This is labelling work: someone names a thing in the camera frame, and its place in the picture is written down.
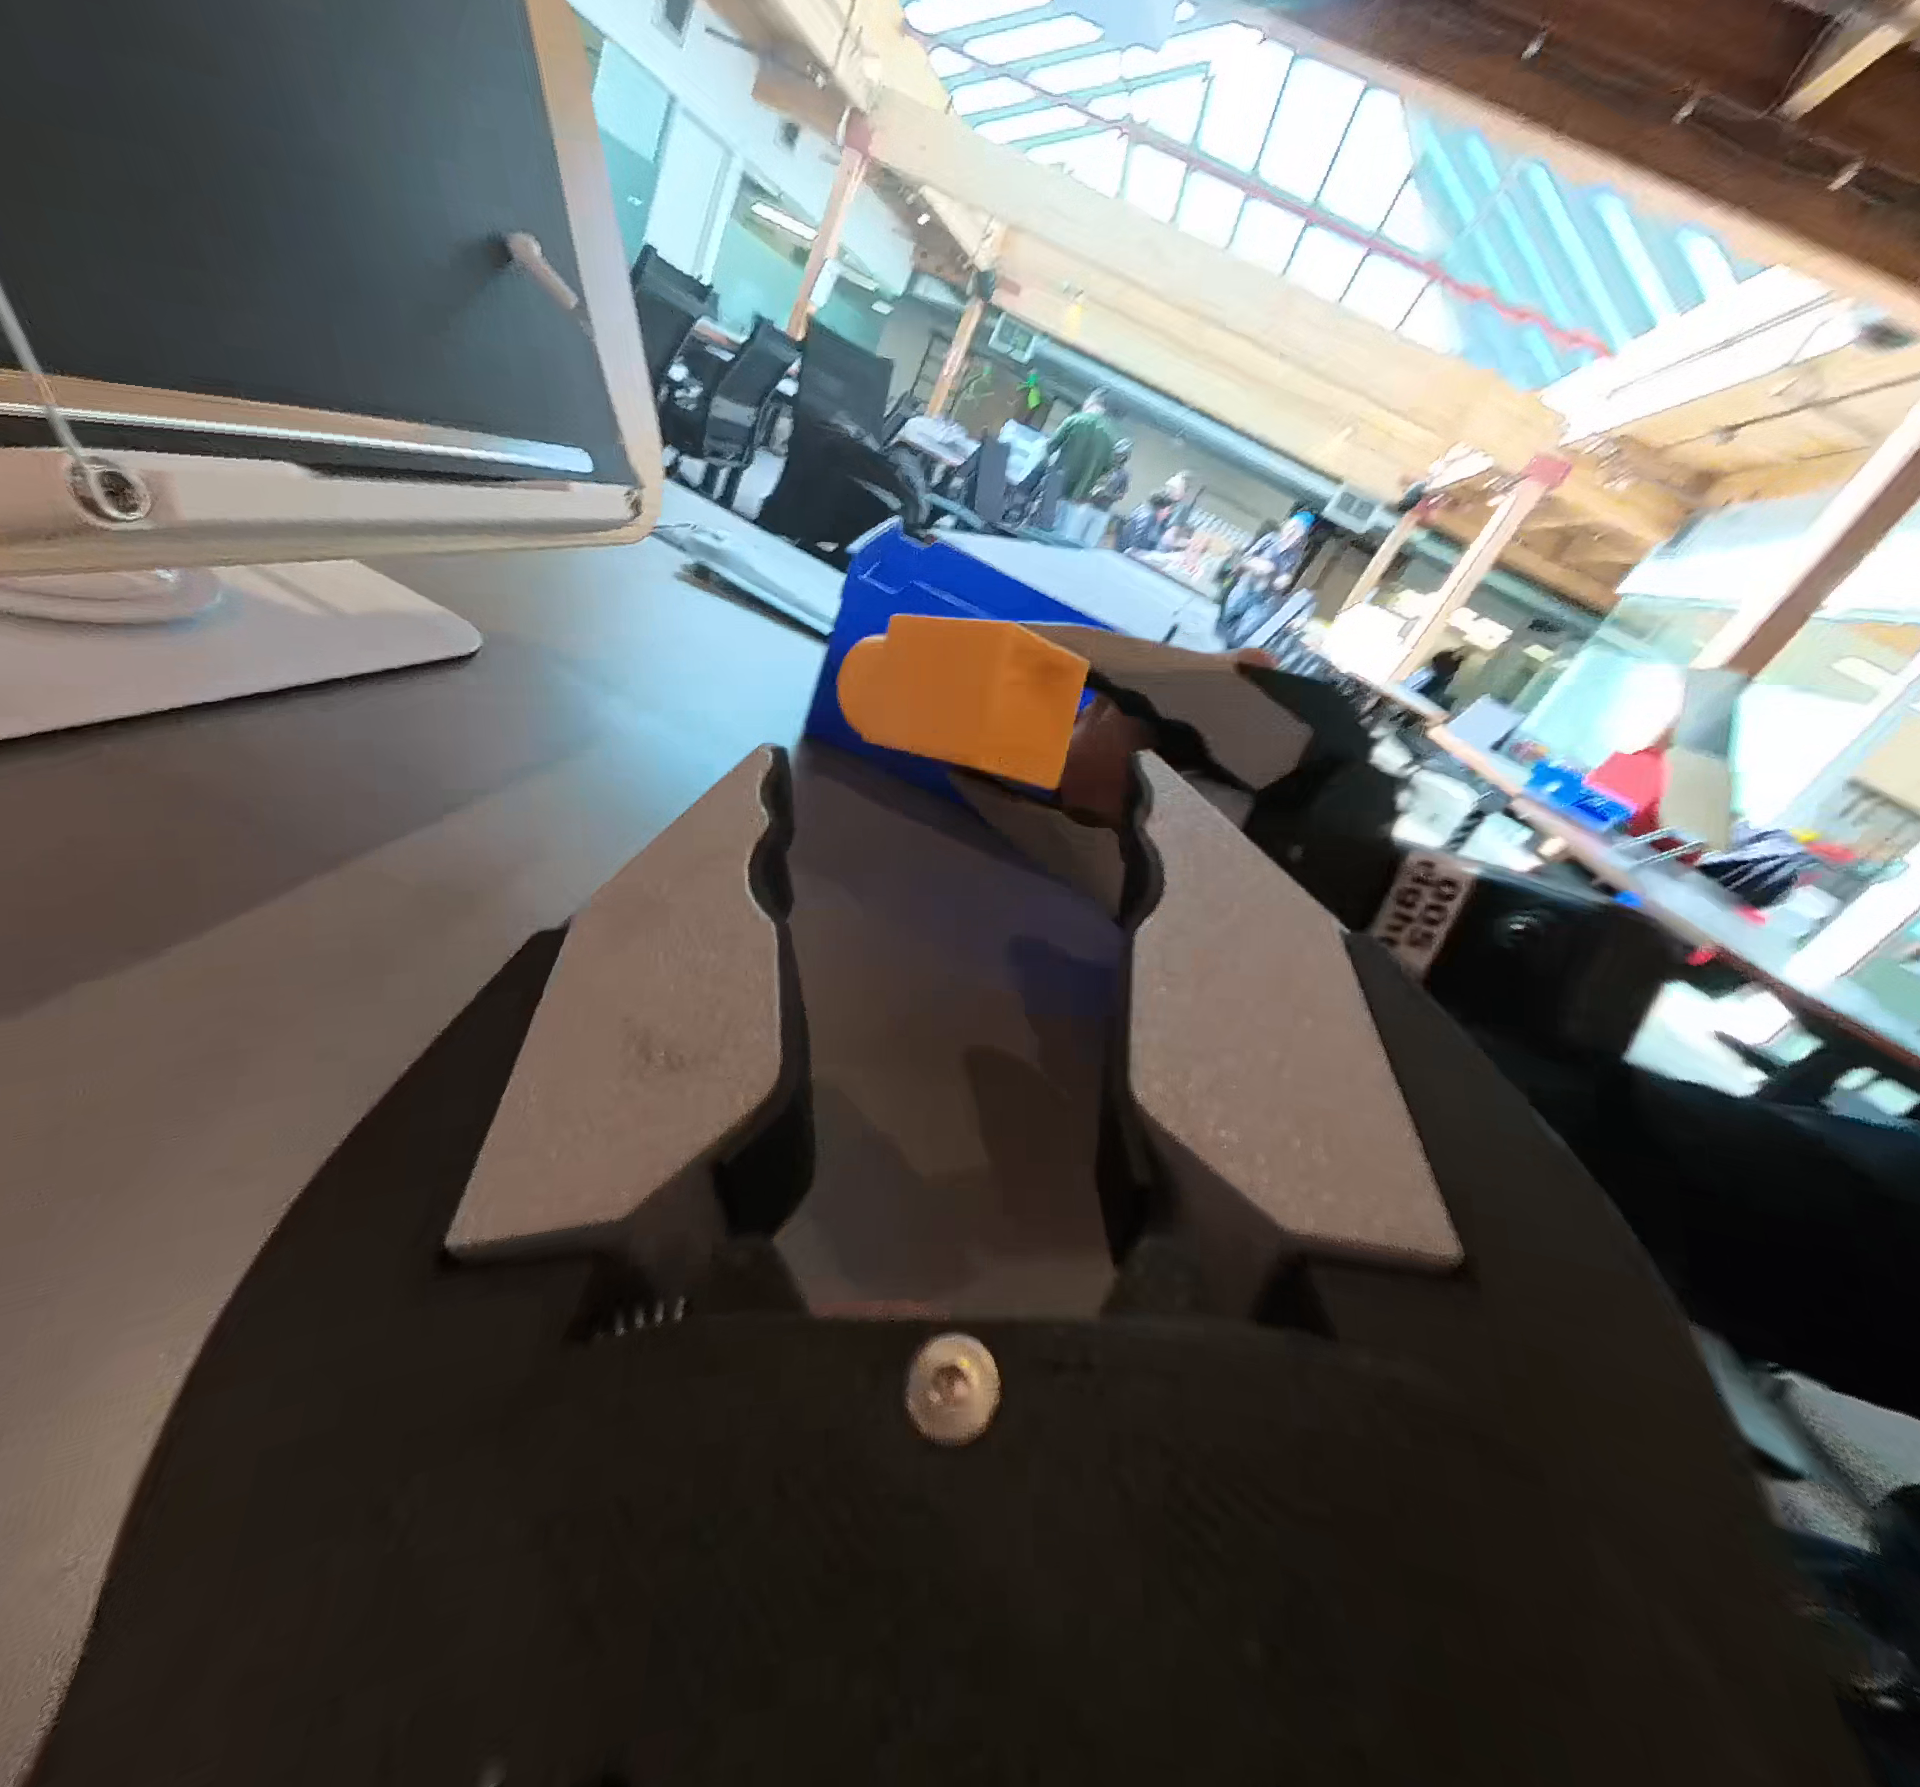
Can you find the orange plastic piece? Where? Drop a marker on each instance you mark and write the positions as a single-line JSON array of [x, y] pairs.
[[960, 694]]

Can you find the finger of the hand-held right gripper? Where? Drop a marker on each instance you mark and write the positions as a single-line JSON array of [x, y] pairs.
[[1067, 842], [1215, 701]]

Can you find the black board with wooden rim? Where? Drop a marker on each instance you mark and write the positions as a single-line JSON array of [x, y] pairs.
[[271, 137]]

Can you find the large blue storage bin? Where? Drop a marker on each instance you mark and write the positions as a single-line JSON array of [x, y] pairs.
[[902, 588]]

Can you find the white top desk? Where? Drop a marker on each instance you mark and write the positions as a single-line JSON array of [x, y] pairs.
[[1096, 580]]

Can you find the black office chair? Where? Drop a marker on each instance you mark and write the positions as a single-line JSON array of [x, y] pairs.
[[749, 394], [669, 310], [838, 453]]

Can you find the cluttered white desk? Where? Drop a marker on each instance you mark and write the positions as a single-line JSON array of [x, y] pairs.
[[1726, 901]]

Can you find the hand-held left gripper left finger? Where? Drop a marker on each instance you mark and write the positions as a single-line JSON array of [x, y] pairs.
[[643, 1052]]

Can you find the white flat device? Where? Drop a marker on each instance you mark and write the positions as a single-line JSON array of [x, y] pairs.
[[749, 572]]

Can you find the wooden post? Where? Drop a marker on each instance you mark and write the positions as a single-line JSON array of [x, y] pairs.
[[833, 229], [960, 333], [1814, 542], [1492, 559]]

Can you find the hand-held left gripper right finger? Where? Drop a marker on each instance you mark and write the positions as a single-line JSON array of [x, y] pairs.
[[1291, 1067]]

